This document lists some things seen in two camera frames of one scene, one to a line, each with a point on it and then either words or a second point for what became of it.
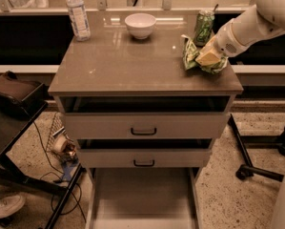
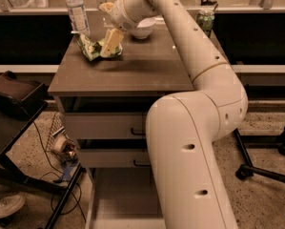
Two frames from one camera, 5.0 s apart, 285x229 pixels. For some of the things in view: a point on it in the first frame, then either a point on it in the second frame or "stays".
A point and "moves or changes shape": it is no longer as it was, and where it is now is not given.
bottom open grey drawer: (142, 197) stays
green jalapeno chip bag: (190, 62) moves or changes shape
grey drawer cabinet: (144, 121) stays
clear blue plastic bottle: (78, 14) stays
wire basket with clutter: (59, 142) stays
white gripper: (226, 42) -> (120, 13)
